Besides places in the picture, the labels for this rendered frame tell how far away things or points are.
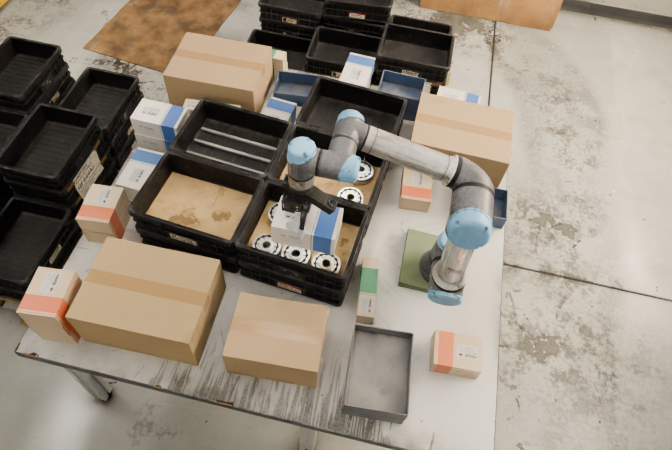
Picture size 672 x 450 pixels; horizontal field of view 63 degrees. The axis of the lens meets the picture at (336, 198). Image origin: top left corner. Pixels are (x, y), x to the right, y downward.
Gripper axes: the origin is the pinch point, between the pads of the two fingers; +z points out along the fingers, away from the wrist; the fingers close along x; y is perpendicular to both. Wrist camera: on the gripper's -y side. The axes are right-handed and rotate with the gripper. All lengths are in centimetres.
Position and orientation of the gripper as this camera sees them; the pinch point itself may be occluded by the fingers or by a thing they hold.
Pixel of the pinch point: (307, 221)
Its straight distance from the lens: 171.5
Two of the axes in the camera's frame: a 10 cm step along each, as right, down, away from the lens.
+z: -0.5, 5.8, 8.1
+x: -2.1, 7.9, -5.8
